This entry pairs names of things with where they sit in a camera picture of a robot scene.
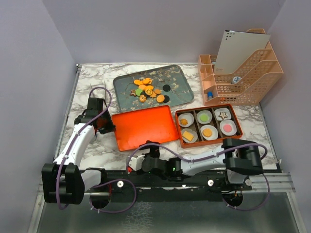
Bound orange metal tin lid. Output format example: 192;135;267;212
112;105;179;151

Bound yellow square cookie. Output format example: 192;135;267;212
182;131;194;142

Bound brown swirl cookie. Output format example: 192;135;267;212
139;95;146;102
179;118;188;126

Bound orange round cracker cookie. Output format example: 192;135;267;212
156;95;165;103

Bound brown star cookie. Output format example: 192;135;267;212
130;90;136;97

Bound round patterned tape roll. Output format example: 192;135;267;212
231;76;242;84

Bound metal tweezers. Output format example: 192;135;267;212
88;82;107;99

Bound green round cookie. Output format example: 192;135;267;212
200;114;209;122
135;88;143;96

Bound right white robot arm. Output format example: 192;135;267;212
126;138;267;190

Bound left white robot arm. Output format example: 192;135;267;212
41;97;115;210

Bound orange cookie tin box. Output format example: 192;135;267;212
175;104;243;149

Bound white star cookie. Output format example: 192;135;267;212
218;111;228;120

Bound black round cookie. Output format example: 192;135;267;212
163;84;171;92
163;95;170;103

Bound peach plastic desk organizer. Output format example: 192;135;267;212
198;42;283;106

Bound pink round cookie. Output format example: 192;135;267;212
223;124;232;133

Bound floral dark serving tray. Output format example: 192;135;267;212
113;65;194;112

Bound orange lotus slice cookie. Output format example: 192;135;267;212
144;89;153;96

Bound orange flower cookie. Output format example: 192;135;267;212
142;78;152;85

